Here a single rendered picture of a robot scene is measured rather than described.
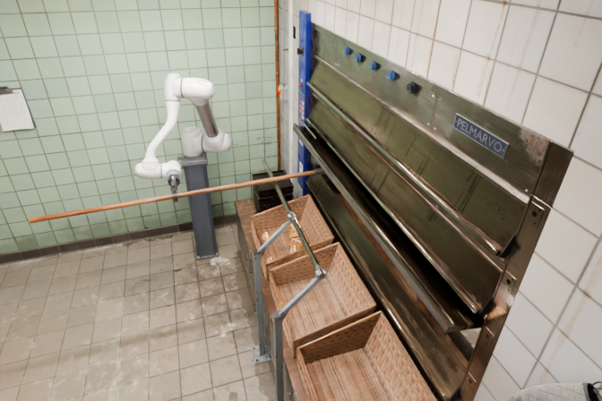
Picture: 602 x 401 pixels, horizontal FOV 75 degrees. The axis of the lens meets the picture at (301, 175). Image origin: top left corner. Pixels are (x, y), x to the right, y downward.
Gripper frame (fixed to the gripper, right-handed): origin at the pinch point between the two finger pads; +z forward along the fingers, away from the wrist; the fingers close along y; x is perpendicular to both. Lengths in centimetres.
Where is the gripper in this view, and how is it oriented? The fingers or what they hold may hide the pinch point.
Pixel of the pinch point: (175, 195)
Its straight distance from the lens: 256.4
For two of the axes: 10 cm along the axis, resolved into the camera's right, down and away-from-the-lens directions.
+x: -9.5, 1.4, -2.6
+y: -0.1, 8.6, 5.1
